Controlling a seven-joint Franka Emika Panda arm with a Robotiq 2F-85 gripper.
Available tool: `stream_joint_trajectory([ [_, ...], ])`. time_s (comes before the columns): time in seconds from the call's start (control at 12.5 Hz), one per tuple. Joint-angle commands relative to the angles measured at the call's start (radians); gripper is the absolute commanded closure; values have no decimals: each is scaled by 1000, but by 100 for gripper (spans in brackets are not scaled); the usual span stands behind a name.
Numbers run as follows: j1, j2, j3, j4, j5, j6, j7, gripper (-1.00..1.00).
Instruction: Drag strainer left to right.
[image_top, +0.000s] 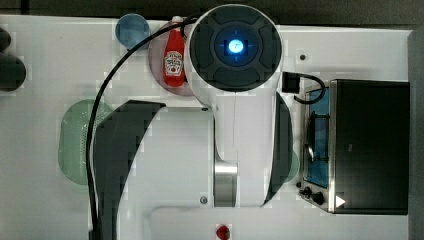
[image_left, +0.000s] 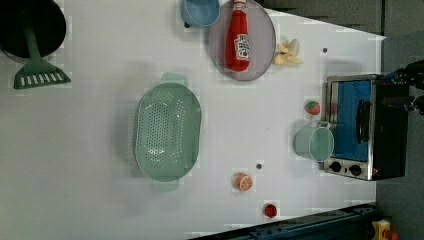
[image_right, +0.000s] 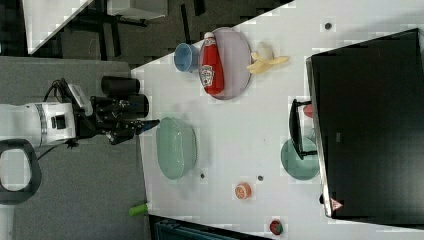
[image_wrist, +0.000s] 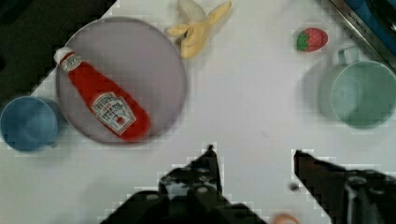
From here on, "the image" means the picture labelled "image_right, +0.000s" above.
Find blue cup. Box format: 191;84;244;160
174;43;199;72

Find toy orange slice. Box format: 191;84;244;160
234;182;251;200

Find red ketchup bottle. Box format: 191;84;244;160
200;32;225;95

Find grey round plate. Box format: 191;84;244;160
198;27;251;100

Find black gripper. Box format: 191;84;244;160
77;94;160;145

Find peeled toy banana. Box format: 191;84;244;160
247;42;289;74

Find red toy strawberry near oven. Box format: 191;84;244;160
303;104;313;118

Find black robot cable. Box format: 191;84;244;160
36;78;73;161

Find red toy strawberry at edge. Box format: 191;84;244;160
269;220;284;235

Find black toaster oven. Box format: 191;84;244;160
306;29;424;229

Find green mug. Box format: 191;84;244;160
280;139;319;181

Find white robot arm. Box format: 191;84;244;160
1;95;160;148

